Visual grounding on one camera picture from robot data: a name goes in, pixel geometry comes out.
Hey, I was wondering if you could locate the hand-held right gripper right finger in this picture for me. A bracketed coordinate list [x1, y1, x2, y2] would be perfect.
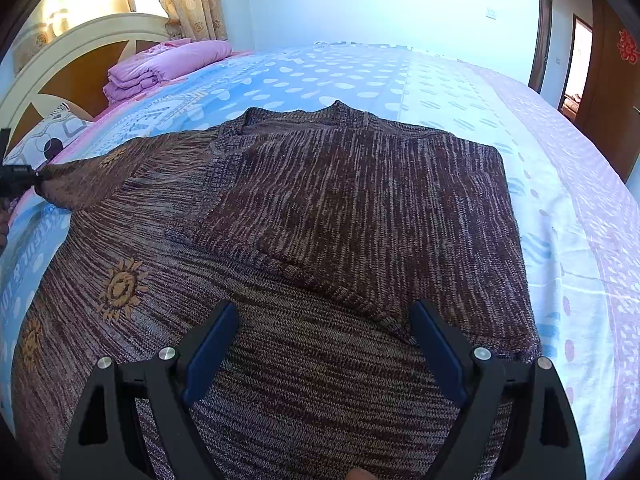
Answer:
[409, 300, 587, 480]

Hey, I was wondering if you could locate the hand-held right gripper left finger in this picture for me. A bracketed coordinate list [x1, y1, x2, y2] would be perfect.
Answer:
[60, 301, 240, 480]

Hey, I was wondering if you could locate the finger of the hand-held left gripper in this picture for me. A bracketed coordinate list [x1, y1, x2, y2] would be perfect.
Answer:
[0, 162, 42, 201]

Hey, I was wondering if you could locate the brown knit sweater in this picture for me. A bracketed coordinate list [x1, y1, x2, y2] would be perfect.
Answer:
[10, 100, 543, 480]

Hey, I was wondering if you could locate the patterned white pillow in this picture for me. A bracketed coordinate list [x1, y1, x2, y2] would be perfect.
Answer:
[2, 102, 96, 166]

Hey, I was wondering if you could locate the cream wooden headboard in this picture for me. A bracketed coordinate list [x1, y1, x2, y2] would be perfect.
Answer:
[0, 12, 173, 153]

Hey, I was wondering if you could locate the folded pink quilt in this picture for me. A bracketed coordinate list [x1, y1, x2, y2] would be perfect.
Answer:
[102, 39, 235, 106]

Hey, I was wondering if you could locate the beige floral curtain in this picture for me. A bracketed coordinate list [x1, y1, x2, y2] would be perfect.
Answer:
[12, 0, 230, 68]

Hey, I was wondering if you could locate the printed bed sheet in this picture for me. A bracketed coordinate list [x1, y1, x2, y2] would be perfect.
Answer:
[0, 40, 640, 480]

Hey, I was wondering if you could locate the brown wooden door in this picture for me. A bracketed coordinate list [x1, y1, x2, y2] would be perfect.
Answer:
[575, 0, 640, 183]

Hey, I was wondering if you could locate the red door decoration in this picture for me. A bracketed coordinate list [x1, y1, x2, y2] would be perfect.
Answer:
[616, 29, 640, 67]

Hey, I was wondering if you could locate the wooden door frame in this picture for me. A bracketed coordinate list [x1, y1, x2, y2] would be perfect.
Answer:
[529, 0, 555, 95]

